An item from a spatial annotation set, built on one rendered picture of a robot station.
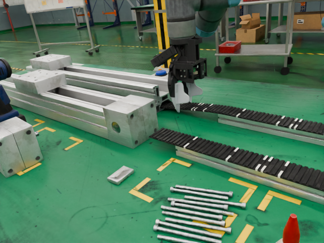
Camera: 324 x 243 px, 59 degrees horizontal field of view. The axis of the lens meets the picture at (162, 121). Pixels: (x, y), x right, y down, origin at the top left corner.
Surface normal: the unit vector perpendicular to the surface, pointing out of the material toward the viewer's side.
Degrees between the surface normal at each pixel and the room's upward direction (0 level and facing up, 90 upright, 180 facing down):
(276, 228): 0
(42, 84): 90
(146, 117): 90
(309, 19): 89
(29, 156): 90
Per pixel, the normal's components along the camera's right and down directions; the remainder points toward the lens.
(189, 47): -0.64, 0.40
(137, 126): 0.76, 0.19
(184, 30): 0.11, 0.41
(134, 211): -0.11, -0.90
